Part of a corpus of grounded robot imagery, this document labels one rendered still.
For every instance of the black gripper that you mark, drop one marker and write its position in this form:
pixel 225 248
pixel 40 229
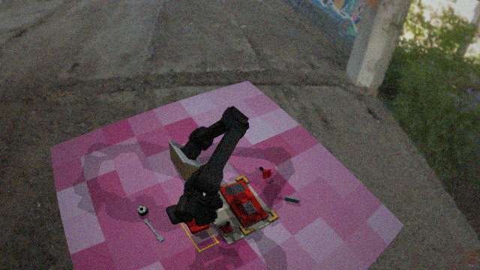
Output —
pixel 215 204

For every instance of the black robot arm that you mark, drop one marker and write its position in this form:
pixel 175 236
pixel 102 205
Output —
pixel 207 179

